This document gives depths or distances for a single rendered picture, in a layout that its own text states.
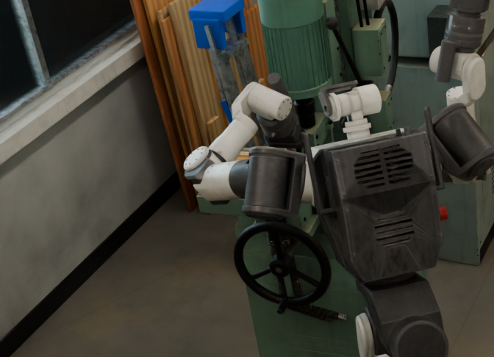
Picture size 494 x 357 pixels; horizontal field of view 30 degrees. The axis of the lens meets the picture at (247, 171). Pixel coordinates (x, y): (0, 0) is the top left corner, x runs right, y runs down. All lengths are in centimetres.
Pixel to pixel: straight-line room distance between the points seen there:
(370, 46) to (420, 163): 91
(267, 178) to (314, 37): 67
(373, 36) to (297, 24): 32
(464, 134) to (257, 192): 47
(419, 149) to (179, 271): 232
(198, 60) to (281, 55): 161
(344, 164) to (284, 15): 73
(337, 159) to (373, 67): 95
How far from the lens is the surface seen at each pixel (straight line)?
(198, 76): 414
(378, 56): 276
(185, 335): 372
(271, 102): 234
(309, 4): 250
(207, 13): 349
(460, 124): 207
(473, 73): 223
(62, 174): 394
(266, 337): 306
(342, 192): 187
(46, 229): 392
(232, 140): 230
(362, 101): 205
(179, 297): 392
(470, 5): 222
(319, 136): 273
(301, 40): 253
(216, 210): 281
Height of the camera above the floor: 234
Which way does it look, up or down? 30 degrees down
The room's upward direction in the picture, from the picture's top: 10 degrees counter-clockwise
